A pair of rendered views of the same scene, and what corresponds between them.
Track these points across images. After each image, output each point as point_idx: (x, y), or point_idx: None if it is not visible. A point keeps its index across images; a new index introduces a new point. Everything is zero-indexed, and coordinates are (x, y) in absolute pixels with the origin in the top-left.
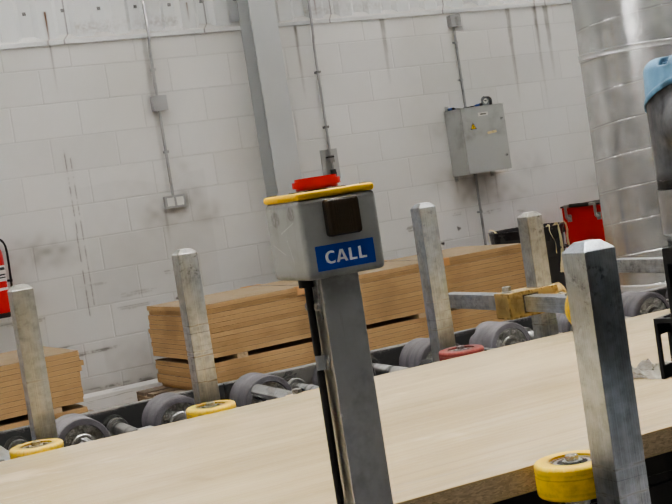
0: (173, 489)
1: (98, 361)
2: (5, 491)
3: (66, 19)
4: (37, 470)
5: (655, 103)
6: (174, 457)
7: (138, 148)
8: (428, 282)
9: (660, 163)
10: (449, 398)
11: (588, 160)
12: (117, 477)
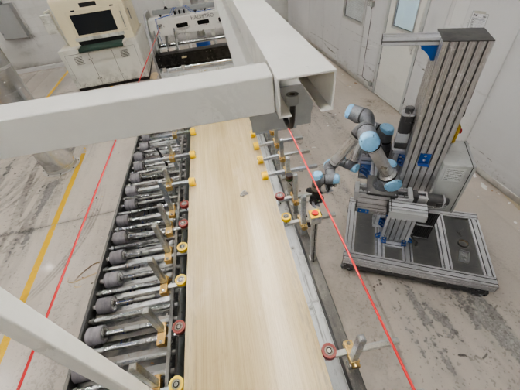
0: (249, 258)
1: None
2: (220, 284)
3: None
4: (206, 278)
5: (318, 180)
6: (224, 256)
7: None
8: (165, 194)
9: (317, 186)
10: (226, 215)
11: None
12: (230, 265)
